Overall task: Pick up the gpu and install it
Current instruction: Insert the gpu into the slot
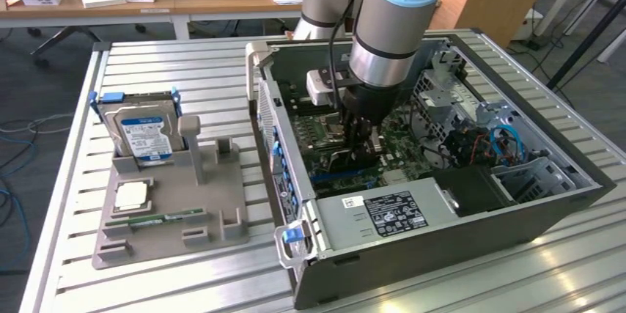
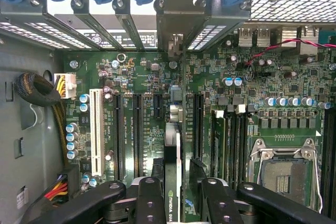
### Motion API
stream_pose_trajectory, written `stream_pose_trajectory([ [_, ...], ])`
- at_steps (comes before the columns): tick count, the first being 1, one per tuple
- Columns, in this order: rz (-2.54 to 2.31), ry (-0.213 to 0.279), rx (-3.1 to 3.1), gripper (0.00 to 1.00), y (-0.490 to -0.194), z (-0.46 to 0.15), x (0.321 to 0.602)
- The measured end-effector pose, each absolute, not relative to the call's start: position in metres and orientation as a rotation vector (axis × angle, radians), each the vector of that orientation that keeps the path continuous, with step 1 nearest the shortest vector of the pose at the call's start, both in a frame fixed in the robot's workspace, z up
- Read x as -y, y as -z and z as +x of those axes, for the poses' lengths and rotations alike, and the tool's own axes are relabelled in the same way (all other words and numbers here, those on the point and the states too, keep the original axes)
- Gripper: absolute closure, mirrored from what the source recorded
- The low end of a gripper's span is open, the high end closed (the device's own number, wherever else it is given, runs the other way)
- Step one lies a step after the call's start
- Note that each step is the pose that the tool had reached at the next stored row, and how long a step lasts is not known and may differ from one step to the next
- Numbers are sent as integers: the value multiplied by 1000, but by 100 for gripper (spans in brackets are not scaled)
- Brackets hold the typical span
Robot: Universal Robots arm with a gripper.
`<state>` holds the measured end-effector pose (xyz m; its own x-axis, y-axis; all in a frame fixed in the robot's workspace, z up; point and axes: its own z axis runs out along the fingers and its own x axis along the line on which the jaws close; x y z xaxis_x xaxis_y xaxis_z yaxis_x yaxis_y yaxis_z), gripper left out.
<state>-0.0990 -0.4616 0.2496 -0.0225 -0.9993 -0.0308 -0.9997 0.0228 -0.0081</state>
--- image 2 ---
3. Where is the white power connector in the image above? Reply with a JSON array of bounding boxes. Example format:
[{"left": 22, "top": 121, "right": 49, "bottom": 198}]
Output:
[{"left": 54, "top": 73, "right": 78, "bottom": 100}]

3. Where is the red and black twisted wire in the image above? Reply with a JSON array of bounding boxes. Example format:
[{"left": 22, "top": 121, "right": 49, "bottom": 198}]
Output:
[{"left": 243, "top": 0, "right": 336, "bottom": 80}]

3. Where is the black long expansion slot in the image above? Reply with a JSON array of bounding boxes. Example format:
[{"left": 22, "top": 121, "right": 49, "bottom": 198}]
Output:
[
  {"left": 112, "top": 92, "right": 124, "bottom": 182},
  {"left": 132, "top": 92, "right": 144, "bottom": 177},
  {"left": 193, "top": 92, "right": 205, "bottom": 162}
]

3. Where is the green RAM stick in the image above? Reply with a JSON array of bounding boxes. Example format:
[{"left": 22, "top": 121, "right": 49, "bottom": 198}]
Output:
[{"left": 211, "top": 110, "right": 227, "bottom": 180}]

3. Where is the coloured power wire bundle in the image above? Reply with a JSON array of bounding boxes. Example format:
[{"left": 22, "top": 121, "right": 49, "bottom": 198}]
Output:
[{"left": 43, "top": 173, "right": 69, "bottom": 208}]

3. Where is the CPU socket with metal frame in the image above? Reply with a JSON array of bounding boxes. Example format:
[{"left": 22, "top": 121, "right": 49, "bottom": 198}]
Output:
[{"left": 248, "top": 138, "right": 323, "bottom": 214}]

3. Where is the black sleeved power cable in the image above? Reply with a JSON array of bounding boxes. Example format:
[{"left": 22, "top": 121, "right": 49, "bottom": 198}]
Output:
[{"left": 14, "top": 71, "right": 69, "bottom": 168}]

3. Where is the silver rear port housing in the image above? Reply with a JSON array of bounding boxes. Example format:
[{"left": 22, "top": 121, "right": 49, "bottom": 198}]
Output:
[
  {"left": 237, "top": 26, "right": 255, "bottom": 48},
  {"left": 300, "top": 25, "right": 319, "bottom": 55},
  {"left": 255, "top": 26, "right": 271, "bottom": 48},
  {"left": 280, "top": 25, "right": 300, "bottom": 51}
]

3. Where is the green motherboard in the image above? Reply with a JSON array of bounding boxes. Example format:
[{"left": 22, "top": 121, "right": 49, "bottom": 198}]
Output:
[{"left": 61, "top": 24, "right": 336, "bottom": 224}]

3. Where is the silver wire locking lever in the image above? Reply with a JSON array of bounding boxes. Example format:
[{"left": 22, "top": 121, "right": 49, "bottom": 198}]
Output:
[{"left": 312, "top": 153, "right": 324, "bottom": 214}]

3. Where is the black short expansion slot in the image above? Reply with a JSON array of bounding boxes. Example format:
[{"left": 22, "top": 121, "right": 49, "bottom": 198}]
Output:
[{"left": 153, "top": 93, "right": 164, "bottom": 120}]

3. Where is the dark grey open PC case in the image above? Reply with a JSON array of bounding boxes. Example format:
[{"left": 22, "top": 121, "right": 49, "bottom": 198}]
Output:
[{"left": 0, "top": 0, "right": 336, "bottom": 224}]

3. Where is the white PCI expansion slot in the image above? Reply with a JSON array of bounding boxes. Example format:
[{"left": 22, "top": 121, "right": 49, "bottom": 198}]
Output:
[{"left": 88, "top": 88, "right": 104, "bottom": 177}]

